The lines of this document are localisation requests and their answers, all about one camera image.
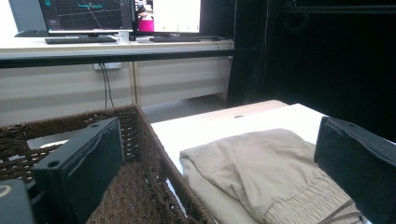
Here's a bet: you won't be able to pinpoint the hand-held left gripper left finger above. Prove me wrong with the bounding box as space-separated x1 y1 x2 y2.
32 117 125 224

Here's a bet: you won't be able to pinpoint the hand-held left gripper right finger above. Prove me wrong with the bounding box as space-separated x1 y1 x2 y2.
313 116 396 224

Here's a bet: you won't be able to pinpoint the brown wicker basket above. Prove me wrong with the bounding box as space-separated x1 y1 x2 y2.
0 104 218 224

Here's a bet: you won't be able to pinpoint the beige pants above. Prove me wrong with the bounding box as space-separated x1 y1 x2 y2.
179 128 373 224

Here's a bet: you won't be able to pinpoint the black curtain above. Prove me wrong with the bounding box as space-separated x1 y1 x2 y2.
226 0 396 144

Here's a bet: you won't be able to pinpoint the black keyboard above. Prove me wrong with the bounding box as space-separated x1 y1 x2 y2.
44 35 118 45
148 35 202 43

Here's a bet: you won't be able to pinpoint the long white desk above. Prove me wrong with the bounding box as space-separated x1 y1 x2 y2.
0 34 235 127

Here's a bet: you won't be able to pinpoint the white cup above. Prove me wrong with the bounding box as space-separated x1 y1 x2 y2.
118 30 130 45

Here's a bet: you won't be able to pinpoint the monitor with dark screen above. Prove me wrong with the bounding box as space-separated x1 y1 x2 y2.
38 0 135 35

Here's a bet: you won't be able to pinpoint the grey monitor back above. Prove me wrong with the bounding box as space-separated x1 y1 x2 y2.
8 0 49 38

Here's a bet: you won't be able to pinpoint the monitor with white screen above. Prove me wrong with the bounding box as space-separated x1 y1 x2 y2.
134 0 204 35

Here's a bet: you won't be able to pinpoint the black hanging cable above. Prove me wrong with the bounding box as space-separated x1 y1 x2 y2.
99 63 108 110
102 63 115 108

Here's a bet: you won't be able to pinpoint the white wall power outlet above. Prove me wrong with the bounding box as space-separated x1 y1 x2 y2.
93 62 122 71

